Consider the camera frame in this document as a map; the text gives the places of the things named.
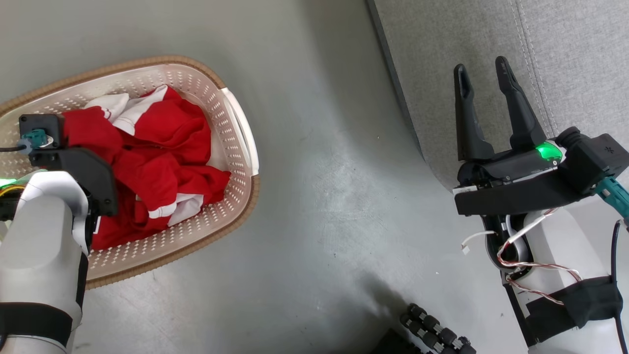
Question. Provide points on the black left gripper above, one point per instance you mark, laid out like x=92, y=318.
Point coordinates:
x=9, y=204

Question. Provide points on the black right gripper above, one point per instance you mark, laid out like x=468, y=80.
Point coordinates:
x=511, y=167

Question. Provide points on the red and white jersey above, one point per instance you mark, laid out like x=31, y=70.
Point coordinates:
x=162, y=147

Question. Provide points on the black robot base roller wheel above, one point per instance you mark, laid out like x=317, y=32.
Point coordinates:
x=432, y=327

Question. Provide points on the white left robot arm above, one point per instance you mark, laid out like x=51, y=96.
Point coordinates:
x=39, y=255

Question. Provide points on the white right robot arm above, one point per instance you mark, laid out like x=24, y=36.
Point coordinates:
x=555, y=241

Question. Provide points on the cream laundry basket brown rim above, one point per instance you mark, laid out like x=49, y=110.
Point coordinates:
x=216, y=98

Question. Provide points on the grey fabric sofa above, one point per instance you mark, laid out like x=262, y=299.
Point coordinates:
x=442, y=59

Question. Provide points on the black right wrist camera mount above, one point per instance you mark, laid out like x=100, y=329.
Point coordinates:
x=521, y=197

